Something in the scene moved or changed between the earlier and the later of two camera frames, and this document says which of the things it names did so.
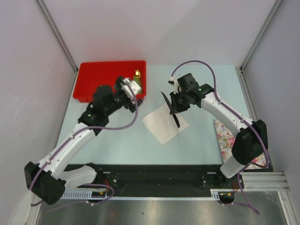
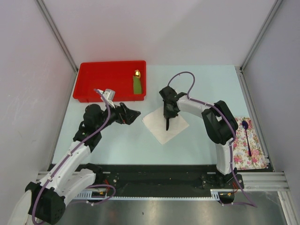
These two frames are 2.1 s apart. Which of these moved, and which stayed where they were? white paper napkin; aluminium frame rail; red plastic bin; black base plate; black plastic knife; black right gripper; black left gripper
Moved: black left gripper; black plastic knife; black right gripper
Stayed: white paper napkin; aluminium frame rail; black base plate; red plastic bin
